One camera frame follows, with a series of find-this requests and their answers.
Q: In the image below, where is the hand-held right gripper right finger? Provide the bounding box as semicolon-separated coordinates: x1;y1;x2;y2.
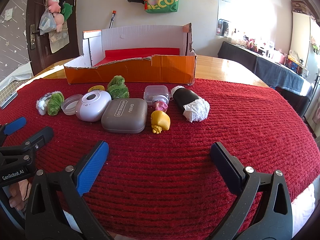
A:
210;142;293;240

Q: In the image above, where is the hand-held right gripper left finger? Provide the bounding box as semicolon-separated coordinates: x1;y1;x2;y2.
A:
25;141;110;240

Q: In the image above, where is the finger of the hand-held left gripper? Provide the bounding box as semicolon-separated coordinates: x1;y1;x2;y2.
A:
0;117;27;145
0;126;54;167

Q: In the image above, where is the white plush toy with bow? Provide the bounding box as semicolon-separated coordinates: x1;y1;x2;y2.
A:
36;92;54;115

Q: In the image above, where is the clear round plastic lid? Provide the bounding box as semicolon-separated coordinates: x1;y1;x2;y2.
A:
61;94;83;116

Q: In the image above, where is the white round device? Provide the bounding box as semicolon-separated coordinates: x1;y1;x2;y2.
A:
75;91;112;122

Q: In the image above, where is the grey eyeshadow case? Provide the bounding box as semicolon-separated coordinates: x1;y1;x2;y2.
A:
101;98;148;134

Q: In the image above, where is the black and white roll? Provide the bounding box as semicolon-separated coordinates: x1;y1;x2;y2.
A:
170;85;210;123

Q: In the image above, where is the yellow squishy toy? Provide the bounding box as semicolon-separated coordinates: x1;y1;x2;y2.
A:
150;110;172;134

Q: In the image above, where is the green swirl plush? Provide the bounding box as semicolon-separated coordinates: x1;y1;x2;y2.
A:
107;75;130;100

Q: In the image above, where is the small clear square box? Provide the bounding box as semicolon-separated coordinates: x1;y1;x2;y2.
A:
144;85;168;100

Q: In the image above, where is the orange and white cardboard box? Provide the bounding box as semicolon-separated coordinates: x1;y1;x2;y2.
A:
63;22;197;85

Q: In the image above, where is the person's left hand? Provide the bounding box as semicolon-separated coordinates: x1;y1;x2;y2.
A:
9;179;31;208

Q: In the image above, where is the green grid cutting mat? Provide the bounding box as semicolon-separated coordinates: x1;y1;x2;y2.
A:
0;75;18;109

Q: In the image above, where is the red knit mat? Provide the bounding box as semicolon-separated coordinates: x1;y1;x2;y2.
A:
0;77;318;233

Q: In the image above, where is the white cloth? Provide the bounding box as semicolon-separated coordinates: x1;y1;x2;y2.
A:
292;184;316;230

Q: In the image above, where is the beige hanging organizer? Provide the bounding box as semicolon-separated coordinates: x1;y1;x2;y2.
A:
47;29;69;53

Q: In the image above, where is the dark-clothed side table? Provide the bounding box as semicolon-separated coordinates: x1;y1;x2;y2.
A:
217;41;313;97

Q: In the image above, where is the clear plastic bag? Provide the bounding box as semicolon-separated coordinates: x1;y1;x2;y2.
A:
39;9;57;35

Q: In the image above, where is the pale pink plush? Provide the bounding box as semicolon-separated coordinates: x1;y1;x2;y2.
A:
54;12;65;33

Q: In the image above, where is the green hanging plush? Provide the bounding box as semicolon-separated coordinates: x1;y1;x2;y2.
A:
62;2;73;22

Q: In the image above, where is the pink pig plush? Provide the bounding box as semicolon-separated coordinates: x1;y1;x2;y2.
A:
47;0;62;13

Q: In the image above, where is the dark brown door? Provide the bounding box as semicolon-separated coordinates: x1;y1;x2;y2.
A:
26;0;83;74

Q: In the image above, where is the metal door handle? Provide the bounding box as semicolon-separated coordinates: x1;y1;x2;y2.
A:
30;24;40;50

